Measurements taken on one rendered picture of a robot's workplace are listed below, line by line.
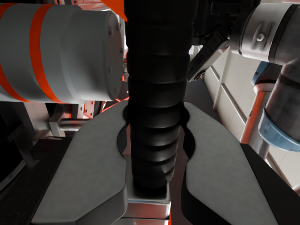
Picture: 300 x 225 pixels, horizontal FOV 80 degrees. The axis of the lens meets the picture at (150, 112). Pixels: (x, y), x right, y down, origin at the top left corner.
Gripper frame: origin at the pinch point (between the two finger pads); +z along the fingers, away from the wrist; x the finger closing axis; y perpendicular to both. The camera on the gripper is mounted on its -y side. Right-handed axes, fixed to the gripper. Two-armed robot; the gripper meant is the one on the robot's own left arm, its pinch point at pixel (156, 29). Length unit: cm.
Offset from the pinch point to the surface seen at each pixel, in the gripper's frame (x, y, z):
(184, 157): -456, -572, 246
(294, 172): -435, -355, -75
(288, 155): -466, -338, -48
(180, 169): -393, -571, 219
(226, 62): -916, -284, 357
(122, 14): -13.0, 0.5, 29.9
